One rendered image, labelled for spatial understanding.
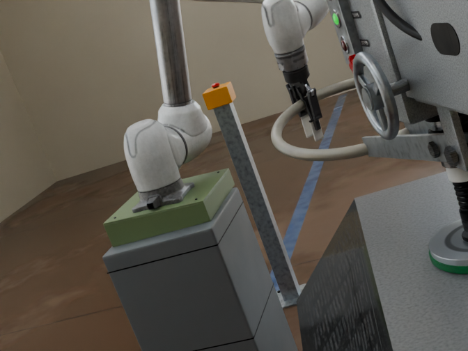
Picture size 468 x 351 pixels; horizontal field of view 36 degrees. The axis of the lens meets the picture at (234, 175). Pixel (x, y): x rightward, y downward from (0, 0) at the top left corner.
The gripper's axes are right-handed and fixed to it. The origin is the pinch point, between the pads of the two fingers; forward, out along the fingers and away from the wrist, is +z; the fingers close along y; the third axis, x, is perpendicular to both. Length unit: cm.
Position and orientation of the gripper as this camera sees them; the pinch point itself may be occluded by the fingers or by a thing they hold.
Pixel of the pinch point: (312, 128)
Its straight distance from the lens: 222.5
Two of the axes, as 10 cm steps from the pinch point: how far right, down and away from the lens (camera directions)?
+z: 3.0, 8.6, 4.2
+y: 4.5, 2.6, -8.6
